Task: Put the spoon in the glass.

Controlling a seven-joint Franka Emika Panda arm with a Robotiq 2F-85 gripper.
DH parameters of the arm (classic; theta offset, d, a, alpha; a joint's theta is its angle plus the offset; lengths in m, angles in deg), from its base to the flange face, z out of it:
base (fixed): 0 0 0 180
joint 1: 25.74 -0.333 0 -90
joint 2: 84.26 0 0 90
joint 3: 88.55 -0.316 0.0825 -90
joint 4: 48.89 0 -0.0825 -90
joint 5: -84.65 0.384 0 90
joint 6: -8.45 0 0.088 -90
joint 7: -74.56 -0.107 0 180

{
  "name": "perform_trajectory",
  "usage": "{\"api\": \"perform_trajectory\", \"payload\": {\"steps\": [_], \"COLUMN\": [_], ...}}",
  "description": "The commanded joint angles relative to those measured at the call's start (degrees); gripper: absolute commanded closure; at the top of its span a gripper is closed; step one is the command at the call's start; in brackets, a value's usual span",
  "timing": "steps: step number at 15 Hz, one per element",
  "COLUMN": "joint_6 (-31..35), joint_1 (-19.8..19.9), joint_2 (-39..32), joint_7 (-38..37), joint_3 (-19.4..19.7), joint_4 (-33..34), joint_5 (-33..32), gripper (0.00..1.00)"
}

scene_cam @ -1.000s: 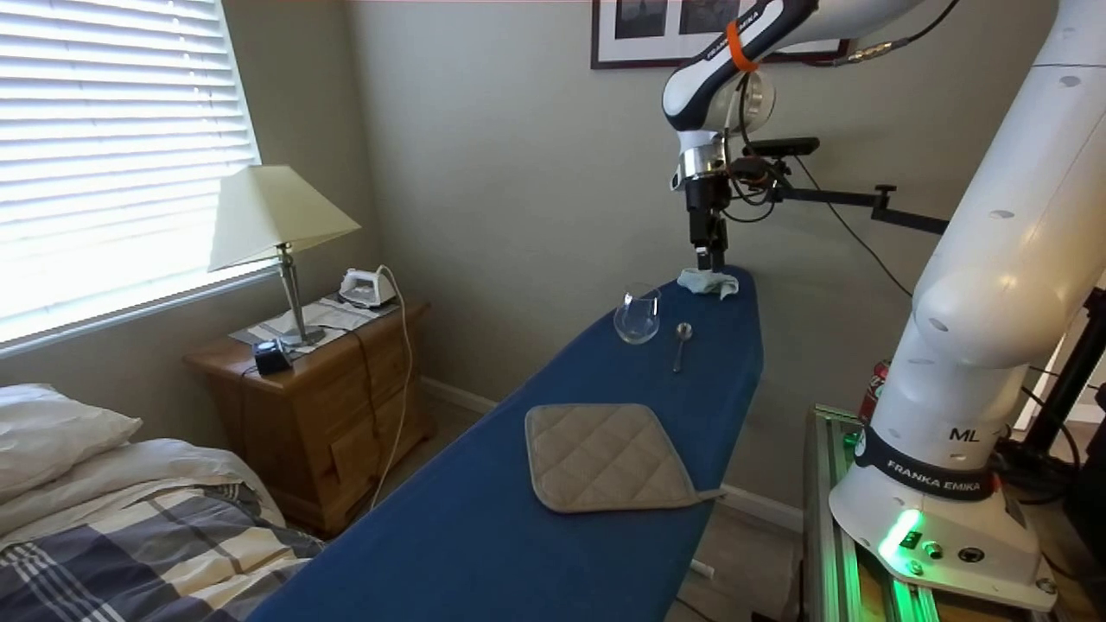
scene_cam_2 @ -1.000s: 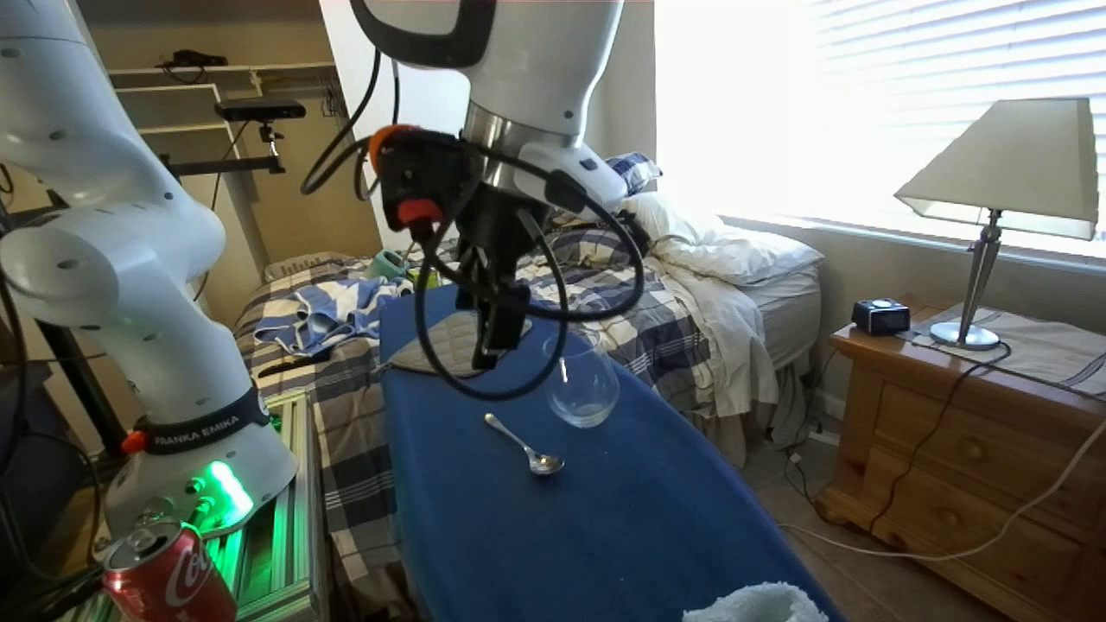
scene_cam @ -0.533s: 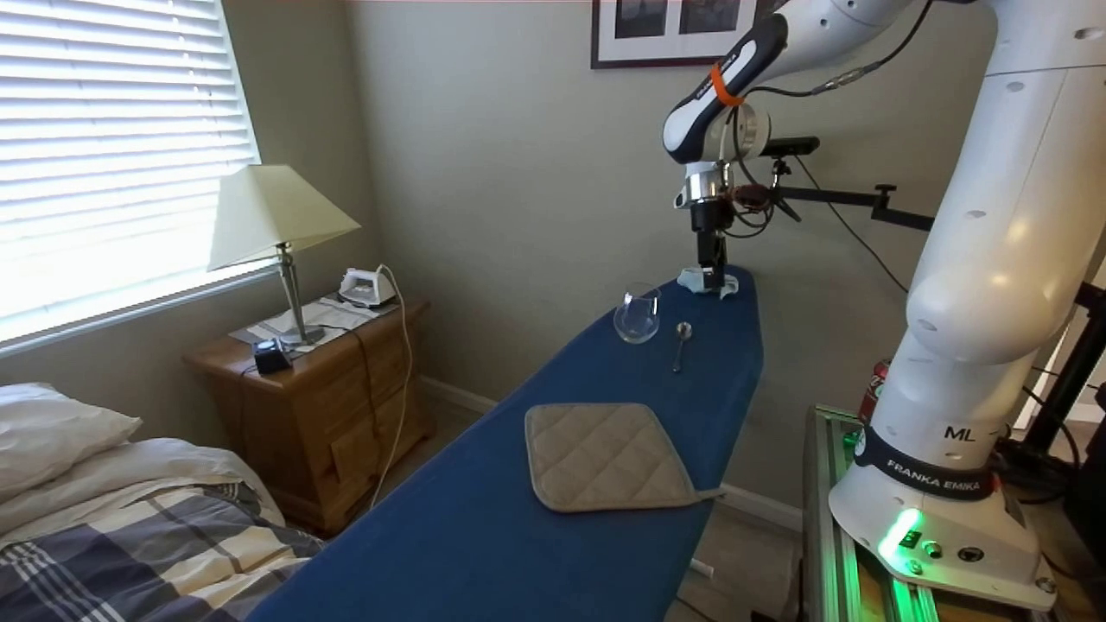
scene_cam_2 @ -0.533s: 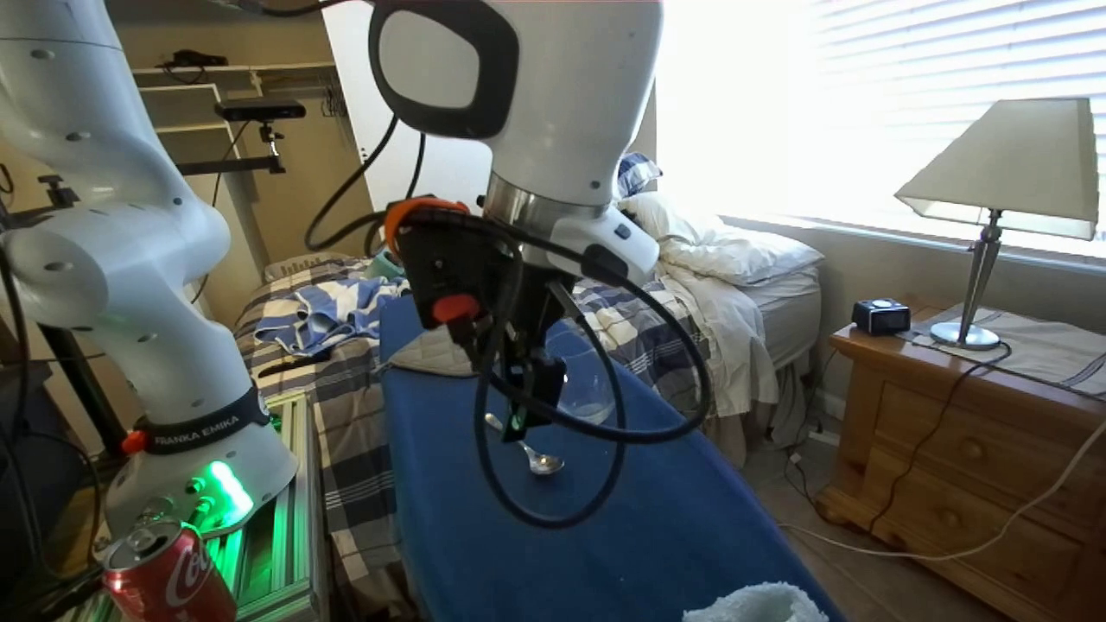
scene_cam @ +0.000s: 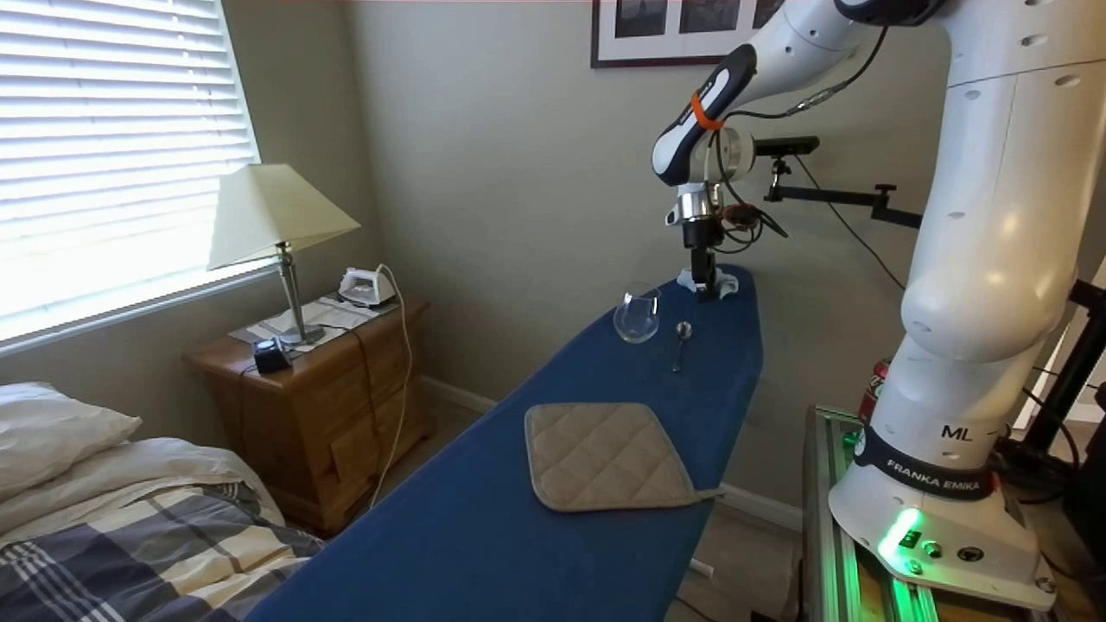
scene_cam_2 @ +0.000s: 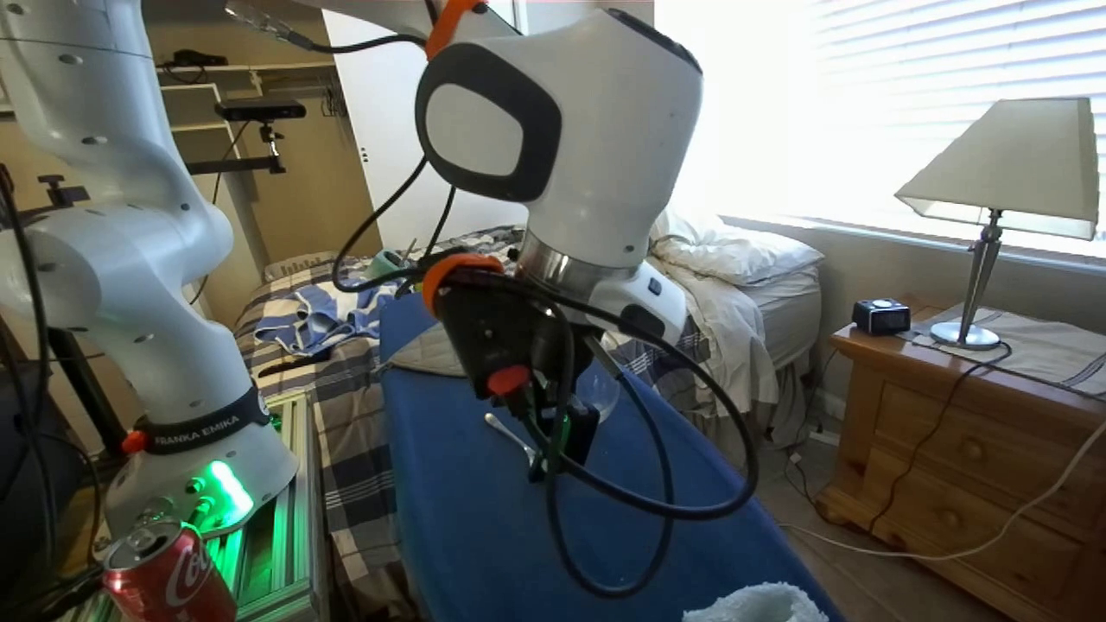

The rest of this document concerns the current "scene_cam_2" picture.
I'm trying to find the small black alarm clock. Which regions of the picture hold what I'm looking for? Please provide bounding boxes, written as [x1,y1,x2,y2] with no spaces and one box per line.
[850,293,914,340]

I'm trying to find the white power cord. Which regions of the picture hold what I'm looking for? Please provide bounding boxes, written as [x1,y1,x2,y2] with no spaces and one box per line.
[792,421,1106,567]

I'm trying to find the black stereo camera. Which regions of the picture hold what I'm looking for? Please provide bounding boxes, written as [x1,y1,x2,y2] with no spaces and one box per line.
[215,98,310,125]

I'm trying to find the black lamp cord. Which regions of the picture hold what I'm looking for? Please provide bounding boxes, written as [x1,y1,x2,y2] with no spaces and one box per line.
[862,343,1017,537]

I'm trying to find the wooden nightstand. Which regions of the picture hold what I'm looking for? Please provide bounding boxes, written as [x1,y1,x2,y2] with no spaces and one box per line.
[821,305,1106,622]

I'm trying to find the white window blinds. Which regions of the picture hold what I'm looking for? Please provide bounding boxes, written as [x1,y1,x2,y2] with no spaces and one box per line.
[807,0,1106,263]

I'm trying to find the plaid blue duvet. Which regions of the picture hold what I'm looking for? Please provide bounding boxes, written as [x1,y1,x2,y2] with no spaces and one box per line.
[234,254,401,582]

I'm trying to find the white pillow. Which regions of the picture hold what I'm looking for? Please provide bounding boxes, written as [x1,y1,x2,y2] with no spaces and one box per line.
[649,217,828,292]

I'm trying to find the black metal stand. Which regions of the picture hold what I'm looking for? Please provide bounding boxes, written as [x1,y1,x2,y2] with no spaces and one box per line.
[0,167,131,622]

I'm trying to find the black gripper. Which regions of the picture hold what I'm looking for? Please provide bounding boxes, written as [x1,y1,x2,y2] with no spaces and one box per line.
[522,302,615,476]

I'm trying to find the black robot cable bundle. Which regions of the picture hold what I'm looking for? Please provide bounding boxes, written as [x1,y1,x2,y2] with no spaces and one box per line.
[329,149,767,600]

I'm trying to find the table lamp cream shade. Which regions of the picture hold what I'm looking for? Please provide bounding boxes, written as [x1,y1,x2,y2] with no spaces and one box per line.
[895,93,1104,353]

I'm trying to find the grey quilted pot holder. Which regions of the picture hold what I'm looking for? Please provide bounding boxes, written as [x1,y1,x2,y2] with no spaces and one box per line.
[384,325,479,380]

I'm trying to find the silver metal spoon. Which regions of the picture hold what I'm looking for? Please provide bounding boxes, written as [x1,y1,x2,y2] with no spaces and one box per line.
[480,409,545,476]

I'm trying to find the red cola can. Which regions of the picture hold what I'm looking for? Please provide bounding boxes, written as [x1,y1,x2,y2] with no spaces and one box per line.
[97,523,238,622]

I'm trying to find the white bed blanket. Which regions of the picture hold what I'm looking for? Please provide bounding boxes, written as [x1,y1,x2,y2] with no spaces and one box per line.
[655,263,787,421]

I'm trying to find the metal robot stand green light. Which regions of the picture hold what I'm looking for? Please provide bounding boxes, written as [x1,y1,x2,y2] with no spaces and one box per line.
[206,392,333,622]

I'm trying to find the blue ironing board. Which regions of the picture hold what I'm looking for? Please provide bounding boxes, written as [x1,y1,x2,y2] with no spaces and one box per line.
[378,292,843,622]

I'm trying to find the crumpled white cloth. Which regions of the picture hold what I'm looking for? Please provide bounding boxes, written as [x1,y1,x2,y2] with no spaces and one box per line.
[685,582,835,622]

